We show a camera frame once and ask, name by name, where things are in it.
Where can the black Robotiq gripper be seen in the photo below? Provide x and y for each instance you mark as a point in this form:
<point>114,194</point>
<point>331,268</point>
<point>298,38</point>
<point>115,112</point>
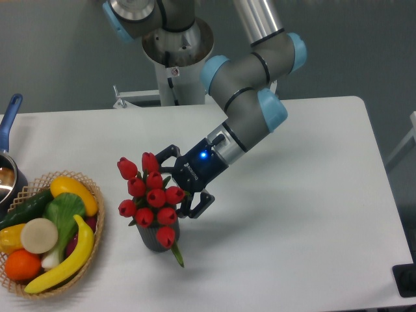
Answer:
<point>192,172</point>

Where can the red tulip bouquet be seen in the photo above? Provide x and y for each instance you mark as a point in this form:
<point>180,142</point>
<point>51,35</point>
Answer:
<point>148,188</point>

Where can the dark grey ribbed vase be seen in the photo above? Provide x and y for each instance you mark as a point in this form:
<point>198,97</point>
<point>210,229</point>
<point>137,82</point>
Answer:
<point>159,227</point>

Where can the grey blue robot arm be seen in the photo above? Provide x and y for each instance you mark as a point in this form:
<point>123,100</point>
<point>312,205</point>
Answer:
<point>180,45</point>

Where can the dark red vegetable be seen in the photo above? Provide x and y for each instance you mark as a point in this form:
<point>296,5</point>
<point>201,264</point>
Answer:
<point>91,221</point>

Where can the yellow banana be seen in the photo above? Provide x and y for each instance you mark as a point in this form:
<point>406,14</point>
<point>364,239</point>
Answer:
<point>69,266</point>

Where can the yellow squash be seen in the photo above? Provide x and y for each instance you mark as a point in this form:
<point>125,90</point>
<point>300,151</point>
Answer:
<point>65,184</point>

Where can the green bok choy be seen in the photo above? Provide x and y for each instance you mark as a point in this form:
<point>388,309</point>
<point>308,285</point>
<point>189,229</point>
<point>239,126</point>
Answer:
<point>61,211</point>

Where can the woven wicker basket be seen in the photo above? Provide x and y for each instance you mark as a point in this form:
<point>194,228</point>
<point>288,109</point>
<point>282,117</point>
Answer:
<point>34,187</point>

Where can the green cucumber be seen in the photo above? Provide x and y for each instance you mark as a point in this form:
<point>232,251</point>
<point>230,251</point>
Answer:
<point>30,209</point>

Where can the beige round disc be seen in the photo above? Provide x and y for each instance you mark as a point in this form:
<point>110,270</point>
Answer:
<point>39,235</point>

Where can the orange fruit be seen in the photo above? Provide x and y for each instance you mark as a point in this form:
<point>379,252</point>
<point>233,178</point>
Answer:
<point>22,265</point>

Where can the black device at table edge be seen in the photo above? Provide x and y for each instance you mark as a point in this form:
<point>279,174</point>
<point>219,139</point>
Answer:
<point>405,279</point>

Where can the blue handled saucepan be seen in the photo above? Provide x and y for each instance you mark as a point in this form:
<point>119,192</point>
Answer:
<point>12,179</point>

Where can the white frame at right edge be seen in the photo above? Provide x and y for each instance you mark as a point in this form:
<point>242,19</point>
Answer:
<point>402,148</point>

